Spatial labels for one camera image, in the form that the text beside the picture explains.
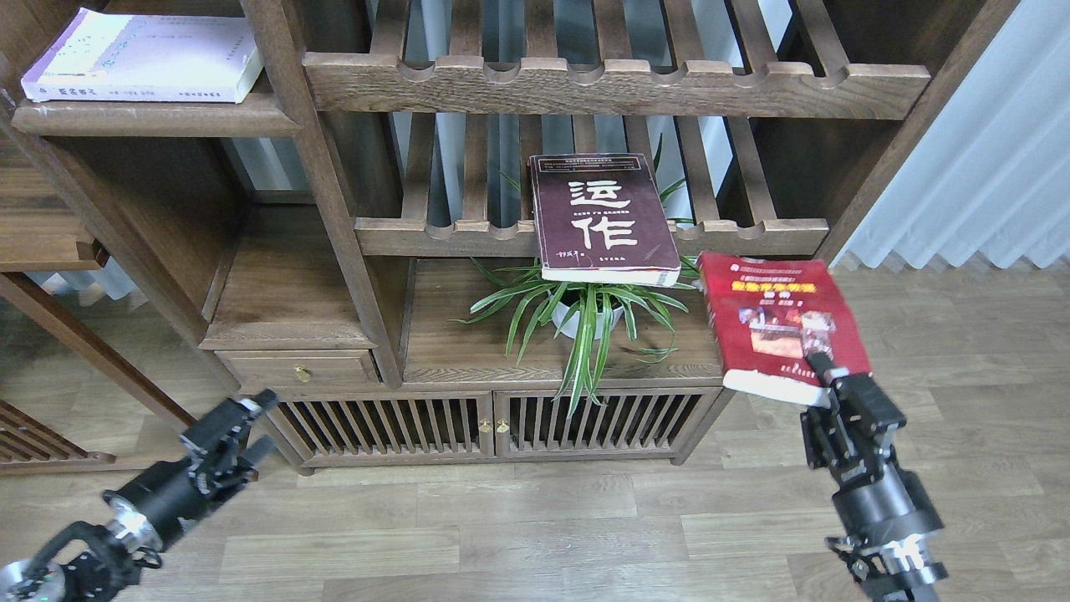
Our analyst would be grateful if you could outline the small wooden drawer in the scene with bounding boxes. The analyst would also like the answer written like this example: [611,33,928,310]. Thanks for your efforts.
[217,348,379,390]

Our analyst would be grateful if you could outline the left slatted cabinet door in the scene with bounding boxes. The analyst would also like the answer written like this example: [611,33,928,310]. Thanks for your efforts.
[270,393,496,470]

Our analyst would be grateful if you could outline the dark maroon book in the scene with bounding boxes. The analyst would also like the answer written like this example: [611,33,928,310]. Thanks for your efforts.
[528,153,681,288]

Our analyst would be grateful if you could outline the white curtain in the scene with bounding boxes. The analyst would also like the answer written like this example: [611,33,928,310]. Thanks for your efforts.
[837,1,1069,269]

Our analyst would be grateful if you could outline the slatted cabinet door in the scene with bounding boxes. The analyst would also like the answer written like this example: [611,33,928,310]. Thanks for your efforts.
[492,386,732,465]
[270,393,496,470]

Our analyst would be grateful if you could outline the red cover book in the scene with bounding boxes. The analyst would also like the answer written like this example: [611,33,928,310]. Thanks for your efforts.
[696,251,872,407]

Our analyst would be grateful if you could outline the dark wooden bookshelf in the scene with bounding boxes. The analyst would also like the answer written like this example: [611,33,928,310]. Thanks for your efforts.
[0,0,1021,477]

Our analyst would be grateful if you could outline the white plant pot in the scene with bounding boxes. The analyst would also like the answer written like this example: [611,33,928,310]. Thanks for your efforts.
[551,289,624,340]

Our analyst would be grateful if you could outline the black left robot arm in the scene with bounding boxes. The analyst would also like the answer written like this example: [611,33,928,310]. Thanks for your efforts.
[3,390,280,601]

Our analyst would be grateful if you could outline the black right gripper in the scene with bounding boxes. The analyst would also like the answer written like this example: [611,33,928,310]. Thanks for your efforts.
[800,314,944,549]

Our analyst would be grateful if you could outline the white lavender book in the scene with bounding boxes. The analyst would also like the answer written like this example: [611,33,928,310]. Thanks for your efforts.
[22,7,263,103]

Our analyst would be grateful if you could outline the green spider plant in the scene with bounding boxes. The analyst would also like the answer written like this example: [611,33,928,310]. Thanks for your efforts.
[454,134,728,419]

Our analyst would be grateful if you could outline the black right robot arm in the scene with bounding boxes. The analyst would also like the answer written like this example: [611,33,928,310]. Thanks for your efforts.
[800,312,948,601]

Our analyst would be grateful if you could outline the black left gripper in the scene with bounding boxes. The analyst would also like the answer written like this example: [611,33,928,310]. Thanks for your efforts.
[103,389,279,553]

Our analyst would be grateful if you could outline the right slatted cabinet door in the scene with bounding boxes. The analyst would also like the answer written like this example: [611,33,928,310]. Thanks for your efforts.
[492,386,732,465]

